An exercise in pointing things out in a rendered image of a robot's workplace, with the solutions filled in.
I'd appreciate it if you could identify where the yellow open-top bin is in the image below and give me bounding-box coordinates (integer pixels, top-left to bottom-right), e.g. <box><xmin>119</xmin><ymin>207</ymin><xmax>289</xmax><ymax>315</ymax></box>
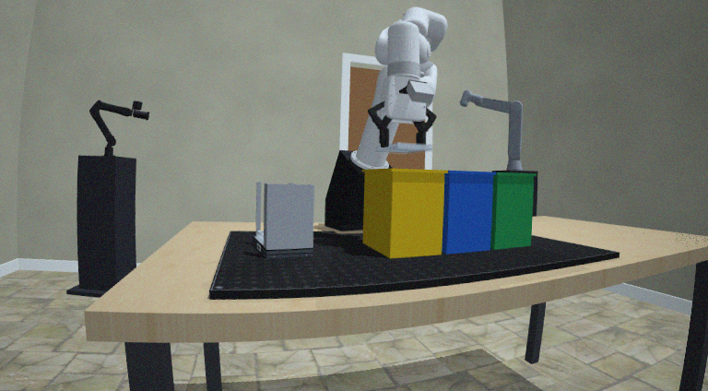
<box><xmin>362</xmin><ymin>168</ymin><xmax>448</xmax><ymax>258</ymax></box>

